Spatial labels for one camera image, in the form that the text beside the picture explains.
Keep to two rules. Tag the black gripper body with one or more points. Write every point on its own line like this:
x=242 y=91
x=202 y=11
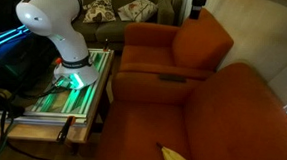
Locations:
x=200 y=0

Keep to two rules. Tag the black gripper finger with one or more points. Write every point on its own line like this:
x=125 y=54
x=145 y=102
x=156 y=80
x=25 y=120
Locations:
x=195 y=13

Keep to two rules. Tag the black remote control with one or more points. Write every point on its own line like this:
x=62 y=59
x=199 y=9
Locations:
x=172 y=78

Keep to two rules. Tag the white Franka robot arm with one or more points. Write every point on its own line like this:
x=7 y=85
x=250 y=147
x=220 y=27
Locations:
x=47 y=10

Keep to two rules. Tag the grey sofa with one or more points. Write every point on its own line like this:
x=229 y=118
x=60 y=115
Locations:
x=109 y=31

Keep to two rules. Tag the floral cushion light pattern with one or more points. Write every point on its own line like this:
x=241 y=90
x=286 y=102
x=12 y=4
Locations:
x=137 y=9

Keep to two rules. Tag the orange black clamp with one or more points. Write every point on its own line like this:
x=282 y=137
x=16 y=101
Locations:
x=106 y=45
x=65 y=128

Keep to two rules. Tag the floral cushion dark pattern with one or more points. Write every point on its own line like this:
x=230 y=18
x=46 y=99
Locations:
x=99 y=11

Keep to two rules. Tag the orange armchair with banana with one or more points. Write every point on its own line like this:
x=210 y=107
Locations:
x=234 y=129

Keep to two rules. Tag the orange round knob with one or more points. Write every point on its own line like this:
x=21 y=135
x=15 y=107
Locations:
x=58 y=60

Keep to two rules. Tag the blue glowing light strip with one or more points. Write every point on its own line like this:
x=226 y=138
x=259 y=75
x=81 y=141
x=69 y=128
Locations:
x=6 y=36

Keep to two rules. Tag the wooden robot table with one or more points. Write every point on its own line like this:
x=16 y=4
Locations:
x=30 y=133

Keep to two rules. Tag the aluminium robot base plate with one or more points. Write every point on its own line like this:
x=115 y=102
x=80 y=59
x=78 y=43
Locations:
x=78 y=102

